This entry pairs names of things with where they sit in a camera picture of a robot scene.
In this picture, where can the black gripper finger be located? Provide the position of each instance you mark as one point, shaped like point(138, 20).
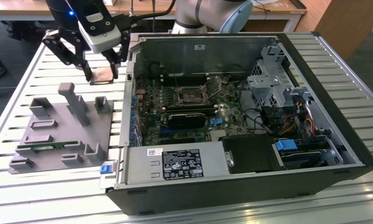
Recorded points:
point(125, 53)
point(69, 51)

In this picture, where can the silver CPU green edge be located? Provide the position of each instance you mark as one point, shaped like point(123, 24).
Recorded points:
point(101, 74)

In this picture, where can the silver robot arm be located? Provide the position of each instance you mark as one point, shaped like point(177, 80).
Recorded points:
point(199, 11)

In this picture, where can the CPU socket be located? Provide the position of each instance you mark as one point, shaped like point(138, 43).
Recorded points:
point(191, 95)

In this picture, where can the white box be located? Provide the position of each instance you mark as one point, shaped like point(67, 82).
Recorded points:
point(113, 2)

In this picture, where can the black RAM slots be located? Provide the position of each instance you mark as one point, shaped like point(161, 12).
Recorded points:
point(190, 110)
point(187, 80)

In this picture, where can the thin metal locking lever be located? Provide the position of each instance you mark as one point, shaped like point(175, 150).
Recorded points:
point(218, 93)

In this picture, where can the black graphics card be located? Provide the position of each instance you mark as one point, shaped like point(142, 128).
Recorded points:
point(187, 121)

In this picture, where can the grey plastic parts rack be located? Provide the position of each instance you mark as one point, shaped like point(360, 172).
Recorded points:
point(69, 140)

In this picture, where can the green RAM stick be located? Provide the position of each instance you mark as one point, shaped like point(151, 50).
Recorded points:
point(61, 145)

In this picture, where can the blue motherboard connector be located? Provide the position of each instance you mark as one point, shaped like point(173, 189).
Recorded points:
point(215, 121)

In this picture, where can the green motherboard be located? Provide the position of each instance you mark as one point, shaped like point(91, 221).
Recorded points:
point(230, 112)

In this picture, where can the white barcode sticker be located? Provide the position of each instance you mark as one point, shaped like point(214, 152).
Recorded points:
point(155, 152)

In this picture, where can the small silver heatsink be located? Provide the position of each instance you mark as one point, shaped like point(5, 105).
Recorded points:
point(218, 135)

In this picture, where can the grey power supply unit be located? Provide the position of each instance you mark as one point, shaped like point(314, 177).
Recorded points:
point(137, 163)

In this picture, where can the silver metal drive cage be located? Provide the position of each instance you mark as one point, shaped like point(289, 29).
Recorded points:
point(262, 93)

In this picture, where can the wooden desk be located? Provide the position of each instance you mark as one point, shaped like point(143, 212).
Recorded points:
point(267, 14)

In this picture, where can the blue case latch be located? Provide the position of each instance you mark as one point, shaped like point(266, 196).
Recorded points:
point(107, 169)

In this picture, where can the black rating label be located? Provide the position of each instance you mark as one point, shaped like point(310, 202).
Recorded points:
point(182, 164)

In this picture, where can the black plastic shroud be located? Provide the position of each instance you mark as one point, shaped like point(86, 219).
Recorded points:
point(253, 151)

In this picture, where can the hard disk in blue carrier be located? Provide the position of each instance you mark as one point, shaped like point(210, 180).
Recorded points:
point(286, 145)

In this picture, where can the black open PC case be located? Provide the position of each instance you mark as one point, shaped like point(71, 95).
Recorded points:
point(237, 198)

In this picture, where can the brown wooden cabinet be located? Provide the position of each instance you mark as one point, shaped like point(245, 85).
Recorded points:
point(355, 23)

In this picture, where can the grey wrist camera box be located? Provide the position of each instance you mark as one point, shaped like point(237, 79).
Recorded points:
point(103, 39)

